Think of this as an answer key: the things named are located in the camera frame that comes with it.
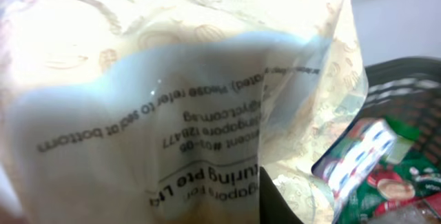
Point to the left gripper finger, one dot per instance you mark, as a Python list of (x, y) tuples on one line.
[(273, 208)]

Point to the Kleenex tissue multipack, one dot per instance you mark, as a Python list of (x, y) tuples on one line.
[(352, 157)]

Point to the green Nescafe coffee bag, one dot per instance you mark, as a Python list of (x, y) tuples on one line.
[(388, 187)]

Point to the green lidded jar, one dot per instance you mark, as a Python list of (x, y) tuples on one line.
[(406, 137)]

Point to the beige paper bag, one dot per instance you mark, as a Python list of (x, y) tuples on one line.
[(169, 111)]

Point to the grey plastic slatted basket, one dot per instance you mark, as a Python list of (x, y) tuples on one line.
[(408, 90)]

